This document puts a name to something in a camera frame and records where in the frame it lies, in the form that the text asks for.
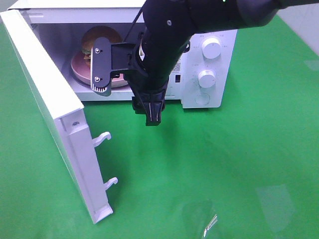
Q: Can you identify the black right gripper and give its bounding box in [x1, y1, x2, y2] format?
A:
[123, 44, 167, 127]

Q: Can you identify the burger with lettuce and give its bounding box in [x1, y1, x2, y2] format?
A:
[81, 26, 122, 60]

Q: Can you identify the pink round plate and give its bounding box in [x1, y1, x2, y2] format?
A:
[71, 51, 128, 88]

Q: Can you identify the white microwave door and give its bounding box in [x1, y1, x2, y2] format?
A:
[0, 10, 118, 223]

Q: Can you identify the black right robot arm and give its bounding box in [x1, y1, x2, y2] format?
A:
[125, 0, 307, 126]

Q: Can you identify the white microwave oven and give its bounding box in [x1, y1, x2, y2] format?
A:
[0, 0, 237, 108]

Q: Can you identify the white lower timer knob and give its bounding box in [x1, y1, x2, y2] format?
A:
[198, 70, 216, 88]

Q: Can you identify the white upper power knob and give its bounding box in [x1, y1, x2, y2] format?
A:
[201, 37, 221, 59]

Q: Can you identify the round white door button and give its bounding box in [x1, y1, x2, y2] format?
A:
[195, 93, 210, 106]

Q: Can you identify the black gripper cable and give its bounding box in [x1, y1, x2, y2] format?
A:
[122, 7, 147, 43]

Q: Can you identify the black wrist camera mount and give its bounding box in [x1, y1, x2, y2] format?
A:
[91, 37, 135, 96]

